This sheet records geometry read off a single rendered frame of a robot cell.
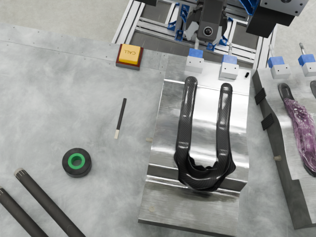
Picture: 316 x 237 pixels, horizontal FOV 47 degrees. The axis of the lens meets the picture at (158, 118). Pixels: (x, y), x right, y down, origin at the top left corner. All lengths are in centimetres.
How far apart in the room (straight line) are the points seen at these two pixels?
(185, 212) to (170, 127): 23
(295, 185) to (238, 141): 19
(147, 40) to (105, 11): 50
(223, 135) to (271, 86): 26
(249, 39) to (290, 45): 42
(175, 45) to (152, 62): 79
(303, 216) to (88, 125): 66
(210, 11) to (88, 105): 49
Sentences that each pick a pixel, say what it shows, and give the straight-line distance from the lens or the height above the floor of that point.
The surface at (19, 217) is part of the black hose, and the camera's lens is 103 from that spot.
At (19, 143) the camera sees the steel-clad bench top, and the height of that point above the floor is 80.
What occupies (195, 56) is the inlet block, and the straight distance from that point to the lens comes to 114.
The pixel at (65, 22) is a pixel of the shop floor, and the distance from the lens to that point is 238.
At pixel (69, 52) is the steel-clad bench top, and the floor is 80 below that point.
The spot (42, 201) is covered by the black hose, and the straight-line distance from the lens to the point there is 102.
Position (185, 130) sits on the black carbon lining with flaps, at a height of 89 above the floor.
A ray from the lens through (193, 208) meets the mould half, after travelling 100.
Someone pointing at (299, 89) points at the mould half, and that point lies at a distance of 124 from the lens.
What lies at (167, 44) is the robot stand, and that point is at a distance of 202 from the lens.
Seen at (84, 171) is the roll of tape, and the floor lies 83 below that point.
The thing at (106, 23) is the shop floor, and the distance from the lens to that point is 236.
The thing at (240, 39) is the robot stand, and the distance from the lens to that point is 213.
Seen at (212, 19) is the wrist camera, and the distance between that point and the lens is 89.
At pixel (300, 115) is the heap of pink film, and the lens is 113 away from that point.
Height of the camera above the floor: 183
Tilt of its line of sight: 65 degrees down
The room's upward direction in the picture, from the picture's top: 11 degrees clockwise
